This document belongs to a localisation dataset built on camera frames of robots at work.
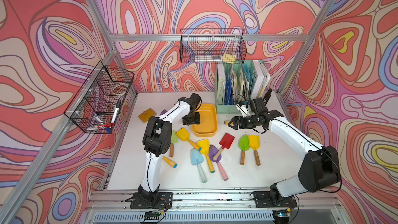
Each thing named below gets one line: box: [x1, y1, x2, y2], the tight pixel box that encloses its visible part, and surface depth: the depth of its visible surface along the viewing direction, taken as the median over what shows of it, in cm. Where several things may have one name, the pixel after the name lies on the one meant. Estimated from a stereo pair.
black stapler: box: [262, 88, 273, 106], surface depth 117 cm
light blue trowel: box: [190, 148, 207, 184], surface depth 88 cm
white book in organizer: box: [250, 60, 271, 100], surface depth 100 cm
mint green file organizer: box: [214, 60, 260, 115], surface depth 101 cm
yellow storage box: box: [191, 103, 219, 138], surface depth 101 cm
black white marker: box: [110, 99, 122, 124], surface depth 70 cm
